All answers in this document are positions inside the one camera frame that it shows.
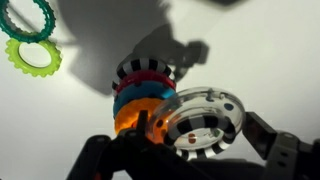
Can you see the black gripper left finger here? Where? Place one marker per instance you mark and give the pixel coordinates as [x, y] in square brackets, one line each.
[143, 156]

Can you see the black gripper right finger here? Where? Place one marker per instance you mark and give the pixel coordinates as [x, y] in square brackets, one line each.
[283, 153]

